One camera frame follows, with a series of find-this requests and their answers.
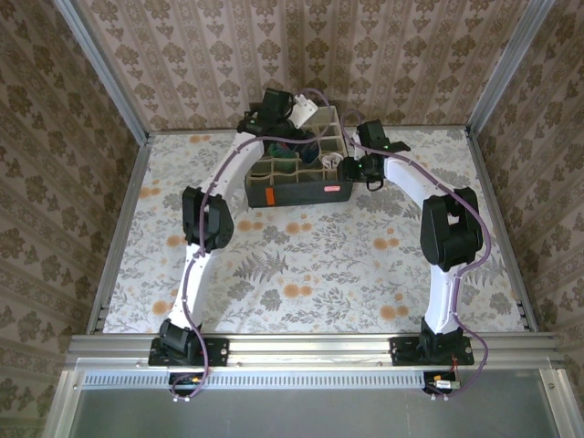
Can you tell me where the grey sock with orange cuff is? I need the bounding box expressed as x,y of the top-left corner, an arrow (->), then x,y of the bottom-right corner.
266,141 -> 297,162

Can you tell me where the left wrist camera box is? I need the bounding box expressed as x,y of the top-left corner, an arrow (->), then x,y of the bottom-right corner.
291,94 -> 319,129

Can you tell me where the slotted cable duct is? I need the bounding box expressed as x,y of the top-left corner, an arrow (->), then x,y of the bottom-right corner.
80,369 -> 545,390

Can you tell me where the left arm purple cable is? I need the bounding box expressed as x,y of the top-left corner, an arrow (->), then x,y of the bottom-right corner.
171,87 -> 332,402

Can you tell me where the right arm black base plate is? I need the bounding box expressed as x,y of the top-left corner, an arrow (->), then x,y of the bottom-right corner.
391,336 -> 475,368

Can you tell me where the aluminium table side rail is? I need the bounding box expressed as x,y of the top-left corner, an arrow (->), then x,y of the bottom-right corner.
85,134 -> 154,337
464,129 -> 540,333

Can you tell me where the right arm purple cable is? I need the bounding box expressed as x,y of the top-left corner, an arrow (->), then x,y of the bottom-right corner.
340,109 -> 493,402

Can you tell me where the aluminium frame post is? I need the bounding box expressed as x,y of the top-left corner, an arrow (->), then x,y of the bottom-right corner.
53,0 -> 151,143
467,0 -> 558,138

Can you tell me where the floral tablecloth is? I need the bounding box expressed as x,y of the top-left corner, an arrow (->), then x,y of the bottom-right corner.
103,127 -> 530,337

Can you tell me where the dark fabric sock organizer box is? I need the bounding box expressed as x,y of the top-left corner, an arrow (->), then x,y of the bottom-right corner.
245,105 -> 355,210

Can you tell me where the grey metal panel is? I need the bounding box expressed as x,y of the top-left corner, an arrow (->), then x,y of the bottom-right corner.
68,387 -> 562,438

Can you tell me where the black connector bracket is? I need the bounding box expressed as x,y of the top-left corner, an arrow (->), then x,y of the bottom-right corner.
169,371 -> 212,397
422,371 -> 463,396

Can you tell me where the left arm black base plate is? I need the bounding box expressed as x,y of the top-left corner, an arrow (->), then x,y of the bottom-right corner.
148,336 -> 230,368

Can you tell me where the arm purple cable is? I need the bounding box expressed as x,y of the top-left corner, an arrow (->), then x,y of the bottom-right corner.
340,109 -> 493,402
171,87 -> 332,402

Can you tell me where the aluminium front rail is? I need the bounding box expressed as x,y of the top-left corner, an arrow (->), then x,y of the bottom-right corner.
63,331 -> 566,371

